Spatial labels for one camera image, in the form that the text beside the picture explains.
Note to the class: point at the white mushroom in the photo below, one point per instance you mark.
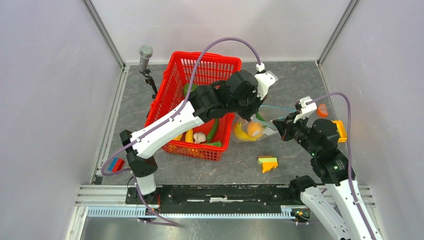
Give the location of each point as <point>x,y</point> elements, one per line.
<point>199,137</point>

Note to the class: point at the orange half-round block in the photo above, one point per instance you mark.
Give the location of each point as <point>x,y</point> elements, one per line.
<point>322,110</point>

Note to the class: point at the green cucumber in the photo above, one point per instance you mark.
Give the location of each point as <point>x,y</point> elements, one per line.
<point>214,144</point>

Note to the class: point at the yellow window toy block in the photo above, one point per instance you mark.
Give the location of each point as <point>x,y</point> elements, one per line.
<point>343,136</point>

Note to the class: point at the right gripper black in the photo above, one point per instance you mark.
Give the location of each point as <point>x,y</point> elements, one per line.
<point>284,127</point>

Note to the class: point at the yellow orange peach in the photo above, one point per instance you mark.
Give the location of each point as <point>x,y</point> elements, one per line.
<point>255,129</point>

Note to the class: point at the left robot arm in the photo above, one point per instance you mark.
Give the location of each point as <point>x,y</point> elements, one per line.
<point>242,93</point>

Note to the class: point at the red toy block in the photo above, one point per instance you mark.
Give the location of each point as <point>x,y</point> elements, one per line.
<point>120,165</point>

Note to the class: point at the long green chili pepper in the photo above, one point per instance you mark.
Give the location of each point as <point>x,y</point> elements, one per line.
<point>259,117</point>

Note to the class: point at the clear zip top bag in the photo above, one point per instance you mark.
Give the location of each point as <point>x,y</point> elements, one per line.
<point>269,113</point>

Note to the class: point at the yellow orange toy sandwich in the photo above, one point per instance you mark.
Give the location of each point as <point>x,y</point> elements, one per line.
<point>267,163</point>

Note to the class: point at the short green chili pepper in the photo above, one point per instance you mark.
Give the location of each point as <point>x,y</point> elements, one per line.
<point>213,131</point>

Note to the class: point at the blue toy brick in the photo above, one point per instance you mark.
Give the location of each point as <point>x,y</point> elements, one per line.
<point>113,165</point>

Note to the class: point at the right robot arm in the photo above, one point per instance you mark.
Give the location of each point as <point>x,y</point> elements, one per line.
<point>351,221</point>

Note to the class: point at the yellow banana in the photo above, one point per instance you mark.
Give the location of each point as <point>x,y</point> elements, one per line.
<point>242,135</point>

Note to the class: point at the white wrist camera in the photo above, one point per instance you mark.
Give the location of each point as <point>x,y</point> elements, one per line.
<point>304,108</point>
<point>265,80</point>

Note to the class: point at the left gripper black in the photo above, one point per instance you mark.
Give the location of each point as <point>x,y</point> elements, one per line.
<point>247,115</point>

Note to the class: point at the yellow squash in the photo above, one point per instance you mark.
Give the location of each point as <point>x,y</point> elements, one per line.
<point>178,137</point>
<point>189,136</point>

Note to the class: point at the grey microphone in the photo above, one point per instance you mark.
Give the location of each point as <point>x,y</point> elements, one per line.
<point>145,52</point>

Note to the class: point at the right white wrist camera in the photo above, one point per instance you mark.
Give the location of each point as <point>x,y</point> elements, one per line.
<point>304,108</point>

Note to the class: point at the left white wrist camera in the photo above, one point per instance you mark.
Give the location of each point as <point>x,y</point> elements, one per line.
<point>265,80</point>

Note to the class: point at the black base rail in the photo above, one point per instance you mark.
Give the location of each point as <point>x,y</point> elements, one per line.
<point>219,199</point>

